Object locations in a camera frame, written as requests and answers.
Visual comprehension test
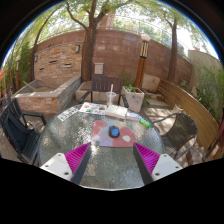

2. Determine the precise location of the colourful picture leaflet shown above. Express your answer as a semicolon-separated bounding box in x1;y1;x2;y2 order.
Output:
78;101;108;117

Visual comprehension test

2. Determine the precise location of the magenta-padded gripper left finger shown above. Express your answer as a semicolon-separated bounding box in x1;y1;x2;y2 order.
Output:
39;141;93;186

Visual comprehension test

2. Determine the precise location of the clear plastic cup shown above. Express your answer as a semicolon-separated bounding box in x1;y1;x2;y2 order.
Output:
105;91;118;108

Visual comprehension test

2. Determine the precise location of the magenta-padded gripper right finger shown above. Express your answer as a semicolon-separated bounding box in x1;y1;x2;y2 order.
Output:
132;142;184;186

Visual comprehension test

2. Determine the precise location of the multicoloured patchy mouse pad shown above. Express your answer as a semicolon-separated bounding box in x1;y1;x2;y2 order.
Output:
90;119;138;149

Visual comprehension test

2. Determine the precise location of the grey wall utility box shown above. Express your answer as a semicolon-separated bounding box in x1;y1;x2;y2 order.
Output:
93;62;105;76

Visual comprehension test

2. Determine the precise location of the white square planter with plant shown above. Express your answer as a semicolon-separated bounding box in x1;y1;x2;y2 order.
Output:
120;84;146;114

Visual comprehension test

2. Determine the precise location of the raised stone garden bed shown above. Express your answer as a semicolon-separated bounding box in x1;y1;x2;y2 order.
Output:
12;75;83;115

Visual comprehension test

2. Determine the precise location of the small pale planter box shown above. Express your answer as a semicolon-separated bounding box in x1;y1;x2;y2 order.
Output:
172;103;185;115

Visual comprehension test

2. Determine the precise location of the white drinking straw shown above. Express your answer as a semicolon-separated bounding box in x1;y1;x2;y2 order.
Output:
109;83;115;102

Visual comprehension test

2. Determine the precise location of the wooden garden lamp post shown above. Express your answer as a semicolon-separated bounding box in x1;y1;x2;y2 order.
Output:
133;33;152;90

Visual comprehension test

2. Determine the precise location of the leaning thin tree trunk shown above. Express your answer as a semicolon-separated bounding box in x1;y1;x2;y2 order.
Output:
29;16;52;83

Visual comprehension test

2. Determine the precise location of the small green packet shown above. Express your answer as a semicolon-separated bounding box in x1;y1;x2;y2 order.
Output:
138;117;152;129

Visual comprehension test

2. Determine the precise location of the dark wooden slatted chair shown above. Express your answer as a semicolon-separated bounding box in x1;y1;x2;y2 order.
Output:
77;74;130;109

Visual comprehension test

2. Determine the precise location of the white license plate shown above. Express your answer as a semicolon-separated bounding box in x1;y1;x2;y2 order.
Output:
56;106;81;122

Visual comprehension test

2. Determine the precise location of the black metal chair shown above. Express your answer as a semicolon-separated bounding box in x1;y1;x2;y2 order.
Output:
0;97;48;166

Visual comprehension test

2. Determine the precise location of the forked tree trunk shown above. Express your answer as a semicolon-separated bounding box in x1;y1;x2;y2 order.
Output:
64;0;115;83

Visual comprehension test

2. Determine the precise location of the curved wooden slat bench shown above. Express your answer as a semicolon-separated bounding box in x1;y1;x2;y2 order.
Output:
156;77;221;158

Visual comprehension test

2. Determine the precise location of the slim straight tree trunk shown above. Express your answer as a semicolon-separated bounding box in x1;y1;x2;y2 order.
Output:
162;13;181;85

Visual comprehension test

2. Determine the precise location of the blue and black computer mouse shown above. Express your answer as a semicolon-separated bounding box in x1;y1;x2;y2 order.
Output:
108;125;121;139

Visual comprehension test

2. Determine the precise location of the open white book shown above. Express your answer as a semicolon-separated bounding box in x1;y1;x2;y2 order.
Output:
104;103;129;121

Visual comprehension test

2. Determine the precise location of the blue and white booklet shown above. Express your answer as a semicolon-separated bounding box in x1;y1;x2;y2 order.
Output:
125;111;141;123

